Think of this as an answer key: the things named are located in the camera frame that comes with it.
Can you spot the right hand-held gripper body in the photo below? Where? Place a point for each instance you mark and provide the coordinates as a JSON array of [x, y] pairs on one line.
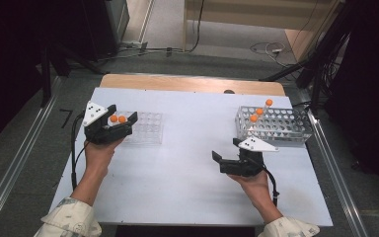
[[246, 166]]

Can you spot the dark grey cabinet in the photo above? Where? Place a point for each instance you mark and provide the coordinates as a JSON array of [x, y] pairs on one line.
[[105, 26]]

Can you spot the clear plastic test tube rack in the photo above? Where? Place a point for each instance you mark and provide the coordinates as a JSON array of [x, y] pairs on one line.
[[148, 128]]

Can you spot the person's left hand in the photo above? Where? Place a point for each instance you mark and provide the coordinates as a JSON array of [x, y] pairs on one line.
[[98, 154]]

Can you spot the aluminium floor rail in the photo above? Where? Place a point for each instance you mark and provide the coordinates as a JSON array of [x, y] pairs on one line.
[[19, 154], [335, 174]]

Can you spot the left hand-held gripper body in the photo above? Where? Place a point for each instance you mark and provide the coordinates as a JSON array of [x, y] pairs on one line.
[[95, 131]]

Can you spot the person's right hand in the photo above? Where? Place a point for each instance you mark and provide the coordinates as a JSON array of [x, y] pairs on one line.
[[256, 186]]

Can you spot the metal test tube rack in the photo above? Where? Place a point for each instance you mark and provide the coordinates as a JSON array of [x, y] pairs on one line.
[[286, 125]]

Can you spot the white table mat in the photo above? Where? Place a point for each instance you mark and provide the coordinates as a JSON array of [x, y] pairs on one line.
[[184, 164]]

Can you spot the orange-capped test tube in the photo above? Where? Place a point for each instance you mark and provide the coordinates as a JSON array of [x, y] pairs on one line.
[[122, 119], [253, 118], [259, 111], [113, 118], [269, 102]]

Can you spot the black curtain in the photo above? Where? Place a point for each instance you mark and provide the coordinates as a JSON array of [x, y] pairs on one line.
[[6, 65], [368, 82]]

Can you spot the black metal stand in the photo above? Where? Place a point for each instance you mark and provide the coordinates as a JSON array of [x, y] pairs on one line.
[[316, 89], [46, 82]]

